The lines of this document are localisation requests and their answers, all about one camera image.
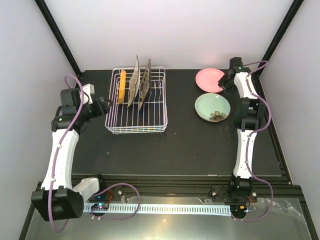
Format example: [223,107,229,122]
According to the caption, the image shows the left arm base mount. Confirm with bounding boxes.
[90,185,123,203]

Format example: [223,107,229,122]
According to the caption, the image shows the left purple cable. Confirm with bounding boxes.
[47,74,141,233]

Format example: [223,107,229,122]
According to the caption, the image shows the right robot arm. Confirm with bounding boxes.
[218,57,267,202]

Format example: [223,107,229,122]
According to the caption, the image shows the right black frame post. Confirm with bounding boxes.
[262,0,304,62]

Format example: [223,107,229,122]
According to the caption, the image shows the white wire dish rack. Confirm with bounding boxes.
[105,66,168,134]

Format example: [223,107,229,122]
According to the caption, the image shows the black frame post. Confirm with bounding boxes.
[34,0,82,77]
[262,0,304,62]

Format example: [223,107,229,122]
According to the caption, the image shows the white slotted cable duct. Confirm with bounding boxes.
[83,202,231,217]

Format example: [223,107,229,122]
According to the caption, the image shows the green floral plate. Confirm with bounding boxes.
[194,93,231,123]

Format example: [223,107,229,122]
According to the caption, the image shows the pink round plate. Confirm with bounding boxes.
[195,68,225,93]

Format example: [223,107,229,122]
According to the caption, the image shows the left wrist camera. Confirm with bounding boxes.
[82,83,95,104]

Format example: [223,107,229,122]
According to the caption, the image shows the left black frame post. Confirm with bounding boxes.
[34,0,82,77]

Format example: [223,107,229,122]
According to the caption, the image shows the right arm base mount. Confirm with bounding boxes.
[207,185,258,204]

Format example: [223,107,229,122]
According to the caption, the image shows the orange dotted scalloped plate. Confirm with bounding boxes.
[117,69,127,105]

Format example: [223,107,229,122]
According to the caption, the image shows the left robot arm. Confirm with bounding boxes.
[31,84,112,222]

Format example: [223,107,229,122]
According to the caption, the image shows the white square plate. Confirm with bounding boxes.
[127,56,140,108]

